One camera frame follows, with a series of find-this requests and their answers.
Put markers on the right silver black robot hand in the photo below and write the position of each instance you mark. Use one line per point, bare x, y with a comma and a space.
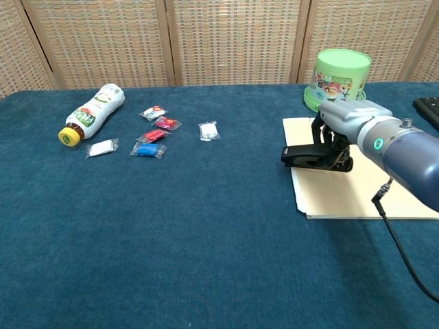
350, 114

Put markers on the black stapler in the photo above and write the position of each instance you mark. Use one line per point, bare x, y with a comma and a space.
302, 152

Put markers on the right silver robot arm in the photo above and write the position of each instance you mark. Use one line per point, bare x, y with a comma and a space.
411, 157

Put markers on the green cartoon plastic bucket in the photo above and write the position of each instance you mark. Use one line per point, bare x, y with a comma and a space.
337, 68

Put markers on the black computer keyboard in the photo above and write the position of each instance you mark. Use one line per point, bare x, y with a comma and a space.
428, 109

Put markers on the yellow spiral notepad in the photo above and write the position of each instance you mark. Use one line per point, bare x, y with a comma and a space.
343, 195

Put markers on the woven bamboo folding screen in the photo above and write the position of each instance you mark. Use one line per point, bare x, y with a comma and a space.
236, 37

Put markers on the pink wrapped candy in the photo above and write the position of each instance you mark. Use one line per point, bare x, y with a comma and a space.
167, 123

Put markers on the white red wrapped candy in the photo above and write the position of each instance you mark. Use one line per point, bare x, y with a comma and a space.
154, 112

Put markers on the blue wrapped candy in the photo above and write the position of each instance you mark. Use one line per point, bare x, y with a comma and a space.
148, 150

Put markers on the blue felt table mat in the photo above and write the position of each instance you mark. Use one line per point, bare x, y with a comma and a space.
188, 246

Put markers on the white bottle yellow cap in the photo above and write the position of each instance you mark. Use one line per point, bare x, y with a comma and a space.
96, 109

